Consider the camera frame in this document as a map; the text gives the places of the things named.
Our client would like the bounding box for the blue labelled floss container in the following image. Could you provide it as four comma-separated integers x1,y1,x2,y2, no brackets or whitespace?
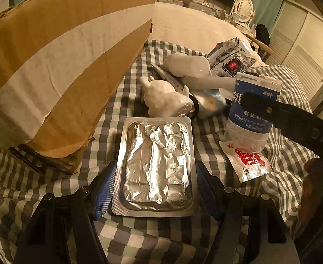
225,72,281,153

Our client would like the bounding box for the silver foil blister pack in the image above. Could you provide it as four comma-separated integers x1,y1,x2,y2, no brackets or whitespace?
111,117,199,218

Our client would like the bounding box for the white plug-in device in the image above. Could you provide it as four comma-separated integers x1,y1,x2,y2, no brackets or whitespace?
162,53,210,78

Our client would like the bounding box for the person right hand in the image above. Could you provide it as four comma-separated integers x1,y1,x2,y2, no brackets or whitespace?
296,159,323,237

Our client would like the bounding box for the red white sachet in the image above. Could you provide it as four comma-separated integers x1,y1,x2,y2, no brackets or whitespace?
219,141,272,183

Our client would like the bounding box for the grey checked bed sheet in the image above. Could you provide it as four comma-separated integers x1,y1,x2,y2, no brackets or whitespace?
0,39,314,264

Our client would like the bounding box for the white louvred wardrobe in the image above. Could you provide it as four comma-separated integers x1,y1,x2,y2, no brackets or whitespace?
266,0,323,98

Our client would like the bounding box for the wooden dressing table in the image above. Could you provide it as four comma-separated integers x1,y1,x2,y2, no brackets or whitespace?
238,26,273,62

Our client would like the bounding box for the black bag on chair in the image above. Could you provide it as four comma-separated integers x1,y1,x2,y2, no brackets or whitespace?
255,24,270,46

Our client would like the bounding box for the grey patterned tissue pack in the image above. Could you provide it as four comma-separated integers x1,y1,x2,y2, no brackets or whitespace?
206,38,257,77

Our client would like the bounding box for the white ceramic figurine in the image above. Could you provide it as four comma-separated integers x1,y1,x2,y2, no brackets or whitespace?
140,76,194,117

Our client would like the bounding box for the white oval vanity mirror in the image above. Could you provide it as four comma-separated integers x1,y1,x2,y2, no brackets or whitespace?
231,0,255,23

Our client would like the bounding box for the silver cosmetic tube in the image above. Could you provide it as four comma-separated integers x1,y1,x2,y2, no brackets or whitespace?
150,63,183,93

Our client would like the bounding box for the cream quilted blanket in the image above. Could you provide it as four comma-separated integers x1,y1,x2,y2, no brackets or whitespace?
148,2,251,54

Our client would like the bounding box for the brown cardboard box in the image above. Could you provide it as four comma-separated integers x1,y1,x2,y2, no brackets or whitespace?
0,0,155,174

